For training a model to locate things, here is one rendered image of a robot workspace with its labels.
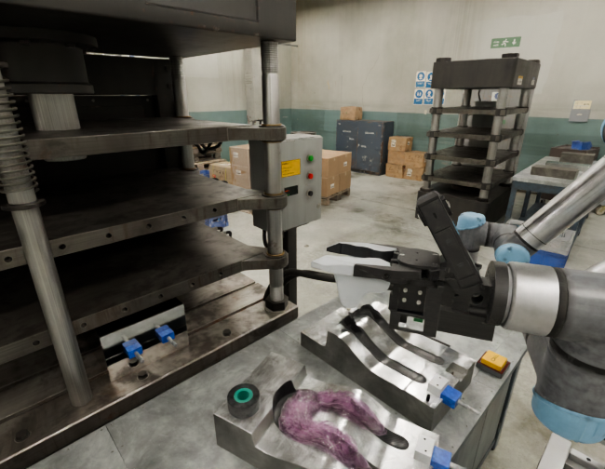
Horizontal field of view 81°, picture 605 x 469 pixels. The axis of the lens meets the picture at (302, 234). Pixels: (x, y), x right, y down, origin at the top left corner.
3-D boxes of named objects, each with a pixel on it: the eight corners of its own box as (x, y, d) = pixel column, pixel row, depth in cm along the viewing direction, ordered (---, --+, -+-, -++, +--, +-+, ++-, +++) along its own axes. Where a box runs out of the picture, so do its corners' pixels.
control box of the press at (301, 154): (321, 390, 212) (328, 136, 158) (283, 420, 192) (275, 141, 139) (296, 370, 227) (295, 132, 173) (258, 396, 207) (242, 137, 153)
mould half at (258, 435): (436, 450, 90) (443, 418, 86) (413, 559, 69) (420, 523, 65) (272, 379, 113) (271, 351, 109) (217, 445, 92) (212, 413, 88)
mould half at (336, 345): (470, 382, 111) (478, 348, 106) (430, 434, 95) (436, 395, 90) (346, 316, 145) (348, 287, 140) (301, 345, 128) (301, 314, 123)
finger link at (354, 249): (324, 280, 50) (385, 299, 45) (327, 240, 49) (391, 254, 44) (335, 274, 53) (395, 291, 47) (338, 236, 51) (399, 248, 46)
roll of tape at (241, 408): (223, 401, 91) (222, 390, 90) (252, 388, 95) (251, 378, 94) (235, 424, 85) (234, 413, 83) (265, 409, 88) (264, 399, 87)
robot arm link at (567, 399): (583, 385, 47) (609, 315, 43) (621, 462, 38) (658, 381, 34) (516, 371, 50) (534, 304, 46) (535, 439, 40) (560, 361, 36)
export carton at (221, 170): (251, 188, 616) (250, 165, 601) (231, 193, 585) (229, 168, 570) (229, 182, 655) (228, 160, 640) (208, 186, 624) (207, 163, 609)
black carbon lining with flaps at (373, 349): (446, 365, 109) (450, 340, 105) (420, 394, 99) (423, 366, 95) (356, 317, 132) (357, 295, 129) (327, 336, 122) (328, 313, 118)
